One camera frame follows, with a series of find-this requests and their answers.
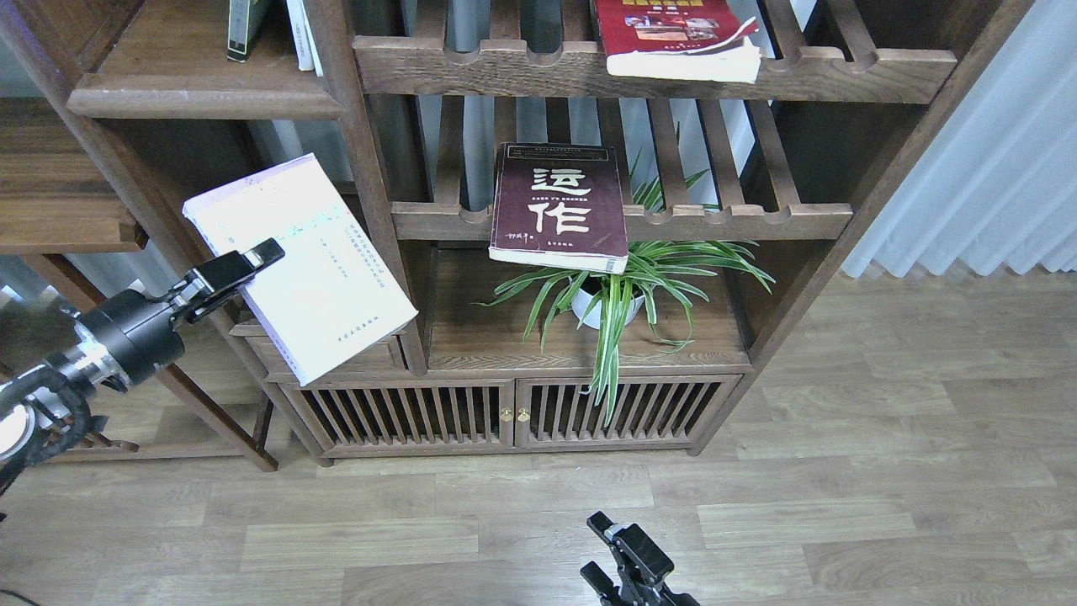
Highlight white plant pot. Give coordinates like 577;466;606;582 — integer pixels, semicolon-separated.
570;277;644;330

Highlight white curtain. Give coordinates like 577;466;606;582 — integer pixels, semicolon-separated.
842;1;1076;279

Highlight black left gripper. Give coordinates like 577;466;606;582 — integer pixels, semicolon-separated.
69;238;285;392

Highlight green spider plant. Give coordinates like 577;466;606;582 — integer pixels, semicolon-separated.
478;126;777;427

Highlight white upright book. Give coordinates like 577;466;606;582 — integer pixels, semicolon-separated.
286;0;324;77

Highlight dark red book white characters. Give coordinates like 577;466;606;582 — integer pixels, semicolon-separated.
488;142;629;274

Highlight white lavender paperback book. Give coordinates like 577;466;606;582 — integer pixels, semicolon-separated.
183;154;418;385

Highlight dark wooden bookshelf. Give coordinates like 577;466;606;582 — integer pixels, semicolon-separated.
0;0;1036;466

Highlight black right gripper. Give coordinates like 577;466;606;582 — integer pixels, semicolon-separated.
581;511;698;605

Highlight red book on top shelf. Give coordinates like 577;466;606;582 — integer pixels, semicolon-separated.
590;1;761;83

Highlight wooden side furniture left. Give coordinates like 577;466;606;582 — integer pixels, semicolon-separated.
1;98;279;471

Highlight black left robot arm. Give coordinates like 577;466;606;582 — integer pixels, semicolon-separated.
3;238;284;488

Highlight dark green upright book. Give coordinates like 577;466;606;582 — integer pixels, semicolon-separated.
226;0;272;62

